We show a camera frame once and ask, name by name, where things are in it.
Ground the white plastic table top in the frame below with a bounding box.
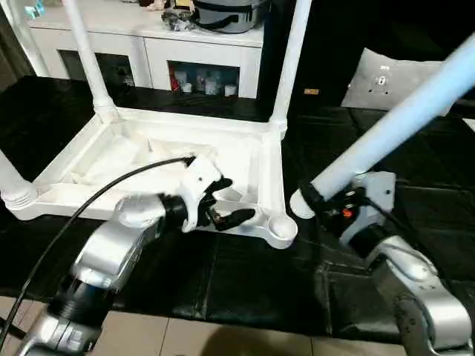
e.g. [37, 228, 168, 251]
[5, 107, 298, 250]

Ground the white plastic table leg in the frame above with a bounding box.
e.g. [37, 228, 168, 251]
[289, 31, 475, 220]
[0, 148, 39, 211]
[270, 0, 313, 131]
[61, 0, 119, 122]

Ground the black floor mat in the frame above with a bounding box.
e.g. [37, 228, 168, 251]
[0, 76, 475, 342]

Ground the grey printed cushion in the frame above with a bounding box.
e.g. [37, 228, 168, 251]
[341, 47, 465, 118]

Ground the white glass-door cabinet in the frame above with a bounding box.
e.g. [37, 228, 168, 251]
[27, 10, 266, 99]

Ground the grey round bag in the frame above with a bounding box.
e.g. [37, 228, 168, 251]
[192, 0, 269, 34]

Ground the white teal slim pole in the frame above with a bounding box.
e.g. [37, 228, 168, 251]
[1, 3, 51, 77]

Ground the grey curtain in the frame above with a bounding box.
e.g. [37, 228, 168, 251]
[0, 20, 34, 90]

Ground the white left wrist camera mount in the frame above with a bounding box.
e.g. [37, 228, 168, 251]
[180, 154, 223, 233]

